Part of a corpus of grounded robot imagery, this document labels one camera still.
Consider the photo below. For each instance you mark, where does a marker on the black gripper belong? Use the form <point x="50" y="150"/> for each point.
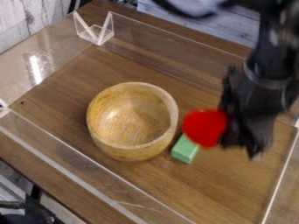
<point x="254" y="100"/>

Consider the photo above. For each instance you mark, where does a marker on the red felt strawberry toy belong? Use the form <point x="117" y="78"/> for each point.
<point x="203" y="126"/>

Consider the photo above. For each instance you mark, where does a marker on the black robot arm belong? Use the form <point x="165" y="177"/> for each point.
<point x="274" y="58"/>

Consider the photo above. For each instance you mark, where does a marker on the green rectangular block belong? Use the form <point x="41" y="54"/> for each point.
<point x="185" y="149"/>

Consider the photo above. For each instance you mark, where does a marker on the wooden bowl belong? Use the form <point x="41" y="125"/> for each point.
<point x="133" y="120"/>

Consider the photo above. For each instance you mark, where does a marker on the clear acrylic tray walls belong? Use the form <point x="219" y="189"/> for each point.
<point x="51" y="76"/>

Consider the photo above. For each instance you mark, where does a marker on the black clamp under table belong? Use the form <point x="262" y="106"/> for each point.
<point x="24" y="210"/>

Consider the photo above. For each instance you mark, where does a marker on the clear acrylic corner bracket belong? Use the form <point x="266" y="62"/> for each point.
<point x="95" y="34"/>

